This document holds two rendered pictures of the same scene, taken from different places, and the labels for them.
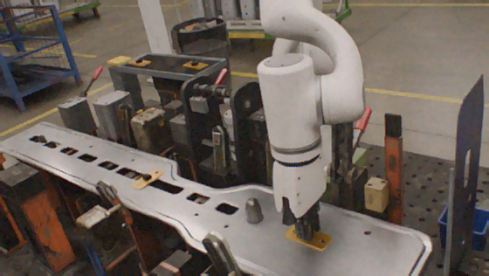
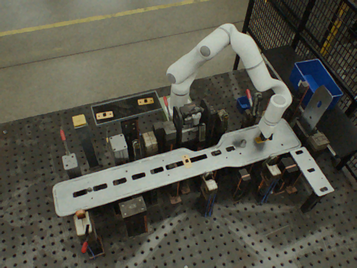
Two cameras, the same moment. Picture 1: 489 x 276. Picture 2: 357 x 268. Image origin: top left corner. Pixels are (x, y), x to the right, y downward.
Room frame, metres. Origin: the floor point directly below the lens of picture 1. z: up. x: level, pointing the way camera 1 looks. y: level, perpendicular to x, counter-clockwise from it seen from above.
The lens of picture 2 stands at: (0.63, 1.16, 2.60)
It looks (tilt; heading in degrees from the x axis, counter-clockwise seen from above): 55 degrees down; 294
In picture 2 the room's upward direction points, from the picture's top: 4 degrees clockwise
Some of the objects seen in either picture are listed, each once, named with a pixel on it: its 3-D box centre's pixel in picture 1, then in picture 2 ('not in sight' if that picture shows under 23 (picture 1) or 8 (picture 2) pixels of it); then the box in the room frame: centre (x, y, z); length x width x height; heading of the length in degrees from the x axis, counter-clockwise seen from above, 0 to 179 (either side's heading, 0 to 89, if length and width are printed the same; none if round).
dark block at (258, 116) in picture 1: (275, 185); (207, 130); (0.96, -0.05, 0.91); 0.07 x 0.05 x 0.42; 137
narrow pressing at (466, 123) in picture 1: (463, 204); (314, 110); (0.45, -0.26, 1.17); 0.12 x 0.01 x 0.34; 137
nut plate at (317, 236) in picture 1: (307, 234); (262, 138); (0.64, -0.07, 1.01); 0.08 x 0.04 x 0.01; 47
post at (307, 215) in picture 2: not in sight; (312, 200); (0.26, 0.07, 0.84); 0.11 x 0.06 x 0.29; 137
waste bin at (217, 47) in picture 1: (206, 62); not in sight; (3.92, 0.25, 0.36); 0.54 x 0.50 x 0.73; 136
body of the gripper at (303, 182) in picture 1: (300, 175); (268, 125); (0.64, -0.08, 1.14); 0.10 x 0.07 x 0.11; 137
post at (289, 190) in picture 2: not in sight; (295, 173); (0.39, -0.05, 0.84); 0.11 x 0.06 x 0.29; 137
